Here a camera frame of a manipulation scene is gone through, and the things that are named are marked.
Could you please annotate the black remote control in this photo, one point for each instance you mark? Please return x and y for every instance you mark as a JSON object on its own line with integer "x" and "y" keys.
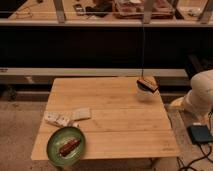
{"x": 79, "y": 9}

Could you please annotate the brown sausage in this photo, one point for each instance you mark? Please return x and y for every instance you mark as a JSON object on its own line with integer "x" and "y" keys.
{"x": 68, "y": 147}

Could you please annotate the green plate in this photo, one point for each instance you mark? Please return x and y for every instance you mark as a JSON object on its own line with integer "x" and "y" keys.
{"x": 60, "y": 138}

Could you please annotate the tray of food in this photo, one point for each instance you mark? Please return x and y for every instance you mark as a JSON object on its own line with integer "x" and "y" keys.
{"x": 135, "y": 9}

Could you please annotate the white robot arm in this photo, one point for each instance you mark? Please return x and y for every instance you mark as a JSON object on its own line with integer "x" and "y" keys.
{"x": 199, "y": 99}

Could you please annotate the wooden table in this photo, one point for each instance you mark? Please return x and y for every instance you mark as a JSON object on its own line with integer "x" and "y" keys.
{"x": 121, "y": 126}

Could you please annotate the eyeglasses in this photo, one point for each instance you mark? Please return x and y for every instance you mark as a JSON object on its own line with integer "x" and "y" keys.
{"x": 24, "y": 13}

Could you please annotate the white sponge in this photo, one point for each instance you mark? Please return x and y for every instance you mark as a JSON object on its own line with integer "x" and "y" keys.
{"x": 81, "y": 114}

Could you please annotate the black power box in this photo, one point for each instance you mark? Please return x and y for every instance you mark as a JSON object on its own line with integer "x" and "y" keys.
{"x": 199, "y": 134}

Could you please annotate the white patterned cloth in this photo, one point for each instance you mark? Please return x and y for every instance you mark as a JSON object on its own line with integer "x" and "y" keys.
{"x": 59, "y": 120}

